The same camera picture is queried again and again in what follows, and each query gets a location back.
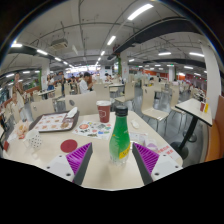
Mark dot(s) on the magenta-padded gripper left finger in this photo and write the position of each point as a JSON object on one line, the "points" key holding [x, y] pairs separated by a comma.
{"points": [[75, 160]]}

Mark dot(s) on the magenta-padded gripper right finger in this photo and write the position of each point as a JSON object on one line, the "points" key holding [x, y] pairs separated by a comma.
{"points": [[150, 160]]}

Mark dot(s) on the green plastic drink bottle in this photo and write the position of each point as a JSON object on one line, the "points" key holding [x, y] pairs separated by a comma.
{"points": [[120, 140]]}

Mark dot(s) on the small purple-white packet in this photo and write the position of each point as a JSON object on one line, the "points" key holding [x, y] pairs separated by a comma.
{"points": [[150, 145]]}

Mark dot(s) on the flat round red coaster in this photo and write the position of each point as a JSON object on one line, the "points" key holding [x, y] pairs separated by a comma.
{"points": [[69, 145]]}

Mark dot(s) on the clear plastic packet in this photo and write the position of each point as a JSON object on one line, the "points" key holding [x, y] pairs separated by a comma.
{"points": [[137, 136]]}

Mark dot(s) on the colourful printed leaflet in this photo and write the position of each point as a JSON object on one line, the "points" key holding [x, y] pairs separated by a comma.
{"points": [[93, 129]]}

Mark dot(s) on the brown food tray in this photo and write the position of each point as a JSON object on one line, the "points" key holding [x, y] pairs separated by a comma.
{"points": [[50, 122]]}

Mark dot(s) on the white black-dotted mug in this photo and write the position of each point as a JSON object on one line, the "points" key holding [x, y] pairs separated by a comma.
{"points": [[33, 139]]}

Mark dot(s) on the crumpled white napkin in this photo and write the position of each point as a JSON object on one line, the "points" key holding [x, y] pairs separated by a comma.
{"points": [[71, 112]]}

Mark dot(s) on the red paper cup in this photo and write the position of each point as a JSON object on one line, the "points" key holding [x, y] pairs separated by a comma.
{"points": [[104, 111]]}

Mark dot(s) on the crumpled food wrapper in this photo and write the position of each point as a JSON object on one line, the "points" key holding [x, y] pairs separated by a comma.
{"points": [[21, 128]]}

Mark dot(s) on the dark-edged side table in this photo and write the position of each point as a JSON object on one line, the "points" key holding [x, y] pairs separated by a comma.
{"points": [[194, 107]]}

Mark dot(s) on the orange bench seat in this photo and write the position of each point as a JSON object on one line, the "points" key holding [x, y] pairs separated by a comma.
{"points": [[215, 133]]}

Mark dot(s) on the small red box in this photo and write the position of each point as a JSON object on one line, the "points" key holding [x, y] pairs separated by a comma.
{"points": [[6, 145]]}

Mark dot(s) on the group of beige chairs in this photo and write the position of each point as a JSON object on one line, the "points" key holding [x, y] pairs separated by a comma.
{"points": [[130, 90]]}

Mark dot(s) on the person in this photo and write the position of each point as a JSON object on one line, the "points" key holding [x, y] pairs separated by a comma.
{"points": [[84, 85], [50, 82], [18, 86], [15, 106], [62, 80]]}

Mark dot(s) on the ceiling air conditioner unit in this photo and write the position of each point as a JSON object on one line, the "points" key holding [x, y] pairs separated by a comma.
{"points": [[59, 43]]}

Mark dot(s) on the group of ceiling lights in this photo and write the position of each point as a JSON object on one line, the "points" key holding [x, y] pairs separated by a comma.
{"points": [[140, 11]]}

